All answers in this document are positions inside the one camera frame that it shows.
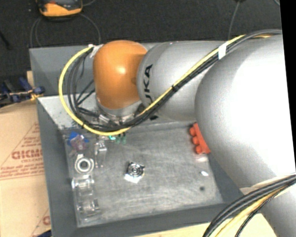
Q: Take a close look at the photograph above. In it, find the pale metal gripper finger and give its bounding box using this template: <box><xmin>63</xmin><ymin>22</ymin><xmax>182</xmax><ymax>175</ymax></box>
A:
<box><xmin>93</xmin><ymin>143</ymin><xmax>102</xmax><ymax>169</ymax></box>
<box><xmin>98</xmin><ymin>141</ymin><xmax>109</xmax><ymax>169</ymax></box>

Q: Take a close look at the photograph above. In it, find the blue and purple toy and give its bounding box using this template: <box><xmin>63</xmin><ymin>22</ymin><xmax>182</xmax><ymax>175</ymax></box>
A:
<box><xmin>66</xmin><ymin>130</ymin><xmax>91</xmax><ymax>152</ymax></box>

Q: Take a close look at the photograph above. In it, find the round silver metal piece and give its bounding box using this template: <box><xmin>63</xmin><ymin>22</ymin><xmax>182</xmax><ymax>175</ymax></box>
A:
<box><xmin>122</xmin><ymin>160</ymin><xmax>147</xmax><ymax>185</ymax></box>

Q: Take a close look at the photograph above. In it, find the grey metal bin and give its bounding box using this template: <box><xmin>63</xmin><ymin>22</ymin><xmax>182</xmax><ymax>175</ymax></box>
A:
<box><xmin>29</xmin><ymin>29</ymin><xmax>249</xmax><ymax>237</ymax></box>

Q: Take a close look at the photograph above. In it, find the orange bumpy toy block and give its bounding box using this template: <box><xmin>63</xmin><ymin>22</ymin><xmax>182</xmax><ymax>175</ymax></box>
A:
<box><xmin>188</xmin><ymin>121</ymin><xmax>212</xmax><ymax>157</ymax></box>

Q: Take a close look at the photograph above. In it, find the brown cardboard board, red print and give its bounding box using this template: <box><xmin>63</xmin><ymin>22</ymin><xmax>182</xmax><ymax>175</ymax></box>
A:
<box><xmin>0</xmin><ymin>103</ymin><xmax>53</xmax><ymax>237</ymax></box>

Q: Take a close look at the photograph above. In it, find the clear glass ring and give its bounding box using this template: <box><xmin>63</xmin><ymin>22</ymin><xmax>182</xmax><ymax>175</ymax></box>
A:
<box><xmin>73</xmin><ymin>152</ymin><xmax>95</xmax><ymax>174</ymax></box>

